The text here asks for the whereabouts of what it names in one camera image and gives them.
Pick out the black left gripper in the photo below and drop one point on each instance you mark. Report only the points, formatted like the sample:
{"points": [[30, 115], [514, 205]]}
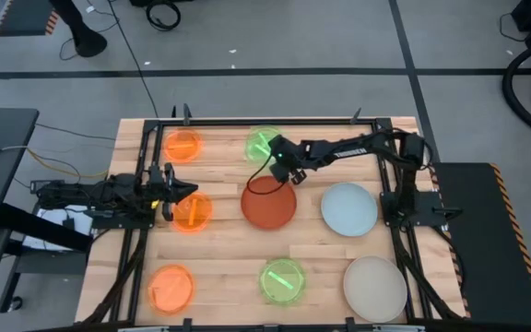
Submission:
{"points": [[161, 186]]}

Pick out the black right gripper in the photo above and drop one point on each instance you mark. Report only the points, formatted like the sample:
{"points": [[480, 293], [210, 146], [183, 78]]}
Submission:
{"points": [[286, 157]]}

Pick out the orange translucent plastic plate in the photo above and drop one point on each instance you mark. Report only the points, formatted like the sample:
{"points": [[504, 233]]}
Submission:
{"points": [[171, 289], [182, 145], [197, 216]]}

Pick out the pale blue plastic plate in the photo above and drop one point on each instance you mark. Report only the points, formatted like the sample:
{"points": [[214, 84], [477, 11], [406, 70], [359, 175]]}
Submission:
{"points": [[349, 209]]}

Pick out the green translucent plastic plate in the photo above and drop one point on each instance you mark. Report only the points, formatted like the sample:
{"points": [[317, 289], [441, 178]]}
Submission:
{"points": [[282, 281], [255, 143]]}

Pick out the beige plastic plate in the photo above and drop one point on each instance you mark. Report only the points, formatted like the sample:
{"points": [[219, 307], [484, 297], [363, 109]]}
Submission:
{"points": [[375, 288]]}

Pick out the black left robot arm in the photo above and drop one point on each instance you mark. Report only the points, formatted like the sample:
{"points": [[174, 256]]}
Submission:
{"points": [[109, 191]]}

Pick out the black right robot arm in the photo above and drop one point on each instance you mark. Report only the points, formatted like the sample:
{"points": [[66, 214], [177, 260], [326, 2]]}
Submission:
{"points": [[348, 152]]}

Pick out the red-orange opaque plastic plate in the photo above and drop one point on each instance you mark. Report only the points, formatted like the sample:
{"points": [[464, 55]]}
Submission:
{"points": [[268, 208]]}

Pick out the black power brick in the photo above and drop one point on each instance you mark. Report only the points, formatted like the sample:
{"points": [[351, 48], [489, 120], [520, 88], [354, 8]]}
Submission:
{"points": [[39, 186]]}

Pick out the person's leg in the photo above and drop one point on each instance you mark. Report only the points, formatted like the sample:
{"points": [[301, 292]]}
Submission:
{"points": [[86, 43]]}

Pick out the black caster wheel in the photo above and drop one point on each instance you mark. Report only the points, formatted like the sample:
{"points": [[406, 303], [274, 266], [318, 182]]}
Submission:
{"points": [[15, 303]]}

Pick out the large black hazard-striped mat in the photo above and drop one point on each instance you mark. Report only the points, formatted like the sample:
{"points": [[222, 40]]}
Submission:
{"points": [[491, 258]]}

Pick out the small black hazard-striped mat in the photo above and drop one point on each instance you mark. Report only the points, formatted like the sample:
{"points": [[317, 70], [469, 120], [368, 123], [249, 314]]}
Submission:
{"points": [[26, 18]]}

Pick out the black aluminium table frame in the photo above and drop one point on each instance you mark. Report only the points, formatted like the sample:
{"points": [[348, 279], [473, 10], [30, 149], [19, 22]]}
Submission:
{"points": [[270, 122]]}

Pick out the black frame clamp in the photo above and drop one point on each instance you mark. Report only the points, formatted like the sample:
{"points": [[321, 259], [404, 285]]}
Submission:
{"points": [[187, 324], [173, 112], [350, 324]]}

